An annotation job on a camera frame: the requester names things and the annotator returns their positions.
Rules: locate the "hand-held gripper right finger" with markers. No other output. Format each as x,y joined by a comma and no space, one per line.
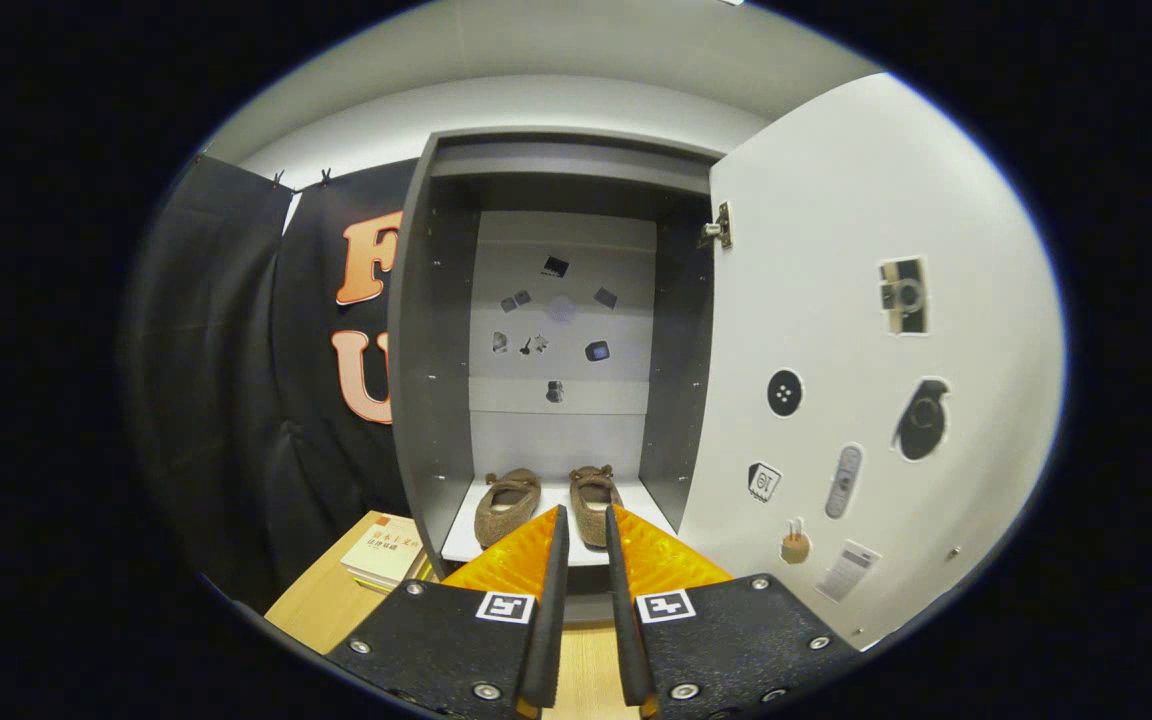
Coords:
626,640

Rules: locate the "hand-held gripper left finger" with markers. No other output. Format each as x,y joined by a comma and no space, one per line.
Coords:
551,640

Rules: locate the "brown fuzzy shoe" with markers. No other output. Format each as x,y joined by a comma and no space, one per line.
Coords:
506,505
591,495

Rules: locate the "dark grey shoe cabinet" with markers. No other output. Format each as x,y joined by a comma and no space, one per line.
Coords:
416,350

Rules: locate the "beige shoe cabinet door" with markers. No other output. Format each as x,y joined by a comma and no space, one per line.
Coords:
836,300

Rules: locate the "white cabinet shelf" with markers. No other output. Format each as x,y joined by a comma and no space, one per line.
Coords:
554,495

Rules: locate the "metal door hinge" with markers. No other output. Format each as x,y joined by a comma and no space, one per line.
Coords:
721,228

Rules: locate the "yellow edged book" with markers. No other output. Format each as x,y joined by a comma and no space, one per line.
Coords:
406,588

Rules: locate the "black backdrop cloth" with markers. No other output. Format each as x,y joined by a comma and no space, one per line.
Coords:
236,400

